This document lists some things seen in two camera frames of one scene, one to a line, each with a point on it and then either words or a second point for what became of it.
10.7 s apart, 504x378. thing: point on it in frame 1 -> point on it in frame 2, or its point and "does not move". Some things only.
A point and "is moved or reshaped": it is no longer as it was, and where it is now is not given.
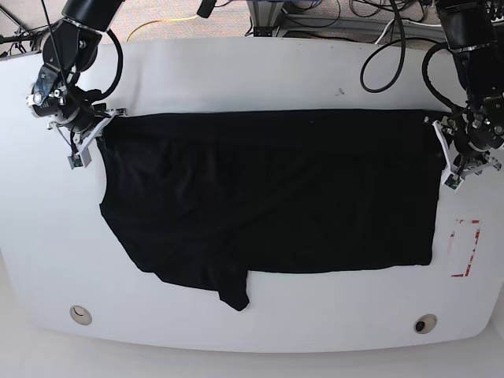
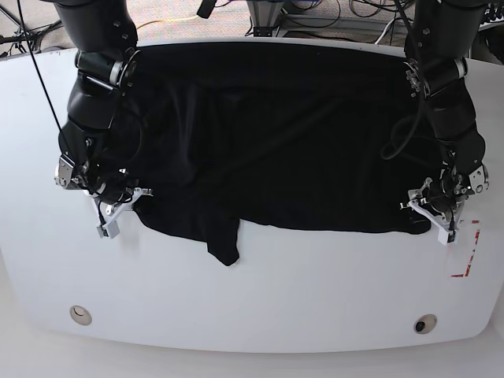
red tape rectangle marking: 472,250 does not move
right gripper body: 467,153 -> 444,205
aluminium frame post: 264,16 does not move
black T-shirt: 204,198 is moved or reshaped
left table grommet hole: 80,315 does not move
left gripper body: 86,123 -> 113,196
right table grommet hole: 425,324 does not move
